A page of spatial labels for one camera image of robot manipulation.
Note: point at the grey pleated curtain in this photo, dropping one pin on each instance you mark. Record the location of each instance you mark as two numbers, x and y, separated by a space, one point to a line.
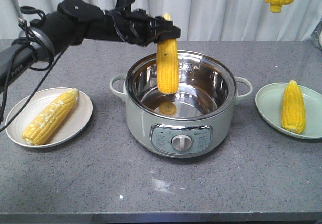
203 20

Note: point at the light green electric cooking pot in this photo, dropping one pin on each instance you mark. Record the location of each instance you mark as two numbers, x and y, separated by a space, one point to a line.
191 122

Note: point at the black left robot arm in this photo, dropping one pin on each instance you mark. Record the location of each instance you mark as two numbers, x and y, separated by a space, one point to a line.
72 22

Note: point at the pale yellow corn cob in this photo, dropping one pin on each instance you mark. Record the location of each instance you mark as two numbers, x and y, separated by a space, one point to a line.
44 125

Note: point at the orange-yellow corn cob back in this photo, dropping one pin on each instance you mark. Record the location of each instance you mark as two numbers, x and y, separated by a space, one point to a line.
167 66

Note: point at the cream white round plate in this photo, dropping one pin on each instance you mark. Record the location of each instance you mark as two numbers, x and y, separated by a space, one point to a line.
22 114

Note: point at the light green round plate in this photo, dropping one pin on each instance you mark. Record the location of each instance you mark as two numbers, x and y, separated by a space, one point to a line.
268 102

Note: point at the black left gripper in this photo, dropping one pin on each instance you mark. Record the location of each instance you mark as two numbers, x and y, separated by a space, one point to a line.
136 27

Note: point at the white blender with clear dome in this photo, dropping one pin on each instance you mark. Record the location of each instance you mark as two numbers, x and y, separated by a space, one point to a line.
315 37

